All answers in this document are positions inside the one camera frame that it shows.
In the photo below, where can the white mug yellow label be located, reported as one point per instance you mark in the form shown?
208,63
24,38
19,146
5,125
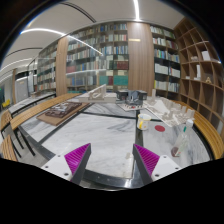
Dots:
143,121

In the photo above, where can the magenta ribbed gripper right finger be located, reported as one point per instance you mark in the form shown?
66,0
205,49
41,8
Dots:
146,161

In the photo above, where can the right book shelf section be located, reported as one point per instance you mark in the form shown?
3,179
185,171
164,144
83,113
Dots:
166,62

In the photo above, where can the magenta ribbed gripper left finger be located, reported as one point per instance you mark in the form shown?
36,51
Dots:
77,161

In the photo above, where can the dark building model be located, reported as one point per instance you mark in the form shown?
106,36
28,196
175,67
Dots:
132,97

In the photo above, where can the clear plastic water bottle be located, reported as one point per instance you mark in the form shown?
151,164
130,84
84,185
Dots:
182,139

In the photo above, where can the large glass-front bookshelf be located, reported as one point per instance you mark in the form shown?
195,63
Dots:
98,55

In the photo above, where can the white architectural city model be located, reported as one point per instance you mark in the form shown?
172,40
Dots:
171,113

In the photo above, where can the white beam structure model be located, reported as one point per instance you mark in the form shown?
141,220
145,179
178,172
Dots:
98,95

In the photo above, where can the wooden slat bench left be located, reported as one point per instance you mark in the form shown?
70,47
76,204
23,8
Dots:
7,147

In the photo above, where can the red round coaster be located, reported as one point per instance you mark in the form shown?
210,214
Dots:
160,128

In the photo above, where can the wooden cubby shelf unit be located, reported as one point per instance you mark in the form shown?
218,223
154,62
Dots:
202,74

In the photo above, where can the brown wooden site model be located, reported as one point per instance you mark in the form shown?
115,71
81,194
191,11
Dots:
61,112

